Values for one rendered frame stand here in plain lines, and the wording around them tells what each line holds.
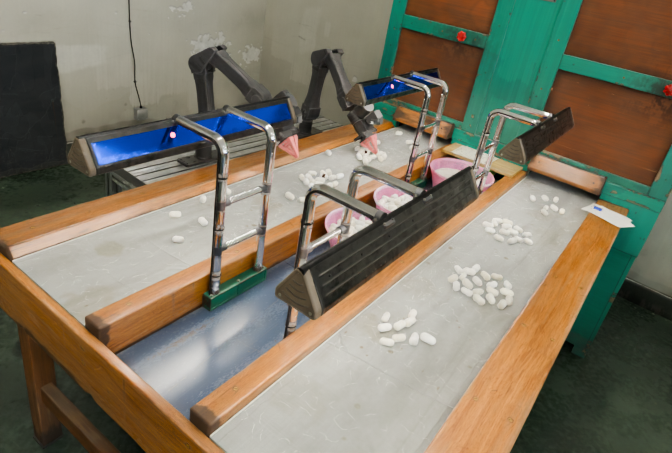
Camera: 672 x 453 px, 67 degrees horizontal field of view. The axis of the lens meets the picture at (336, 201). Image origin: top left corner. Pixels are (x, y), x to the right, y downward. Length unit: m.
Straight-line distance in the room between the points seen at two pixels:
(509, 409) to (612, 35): 1.55
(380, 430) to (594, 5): 1.77
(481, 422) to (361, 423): 0.23
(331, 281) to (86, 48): 2.96
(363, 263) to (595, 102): 1.63
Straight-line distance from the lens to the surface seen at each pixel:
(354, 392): 1.08
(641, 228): 2.38
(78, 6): 3.49
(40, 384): 1.77
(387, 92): 1.89
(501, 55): 2.37
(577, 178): 2.30
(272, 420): 1.01
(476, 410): 1.10
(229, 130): 1.29
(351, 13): 3.78
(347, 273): 0.79
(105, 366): 1.13
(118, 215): 1.53
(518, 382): 1.20
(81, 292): 1.29
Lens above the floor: 1.52
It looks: 27 degrees down
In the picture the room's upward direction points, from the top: 10 degrees clockwise
